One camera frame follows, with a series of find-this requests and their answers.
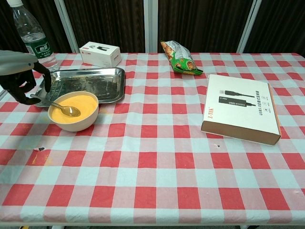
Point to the red white checked tablecloth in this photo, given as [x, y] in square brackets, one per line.
[155, 167]

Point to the stainless steel rectangular tray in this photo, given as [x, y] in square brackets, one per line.
[95, 83]

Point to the white partition post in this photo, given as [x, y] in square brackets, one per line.
[250, 23]
[150, 23]
[66, 23]

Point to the small white product box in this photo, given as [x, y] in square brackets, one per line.
[100, 55]

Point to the clear plastic water bottle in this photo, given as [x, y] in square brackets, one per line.
[35, 35]

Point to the green snack bag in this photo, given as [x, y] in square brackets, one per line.
[182, 59]

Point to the beige bowl of orange powder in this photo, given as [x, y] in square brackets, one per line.
[74, 125]

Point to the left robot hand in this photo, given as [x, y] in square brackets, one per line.
[14, 64]

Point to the metal spoon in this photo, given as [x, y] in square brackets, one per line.
[71, 111]

